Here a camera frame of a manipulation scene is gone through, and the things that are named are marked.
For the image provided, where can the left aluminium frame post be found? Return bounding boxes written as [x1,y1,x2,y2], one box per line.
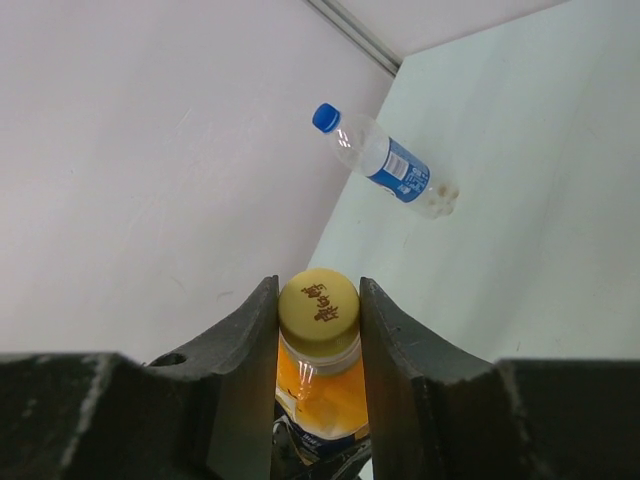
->
[305,0,403,78]

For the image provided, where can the orange juice bottle yellow cap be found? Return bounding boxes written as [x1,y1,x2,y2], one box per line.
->
[275,338,369,451]

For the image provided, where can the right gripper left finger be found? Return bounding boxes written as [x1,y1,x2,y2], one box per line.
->
[1,276,279,479]

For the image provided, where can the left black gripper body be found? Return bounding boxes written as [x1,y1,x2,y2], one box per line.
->
[270,417,372,480]

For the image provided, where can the clear blue-cap water bottle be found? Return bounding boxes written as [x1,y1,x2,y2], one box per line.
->
[312,103,459,219]

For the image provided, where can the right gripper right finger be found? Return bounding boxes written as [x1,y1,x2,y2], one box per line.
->
[360,278,639,479]

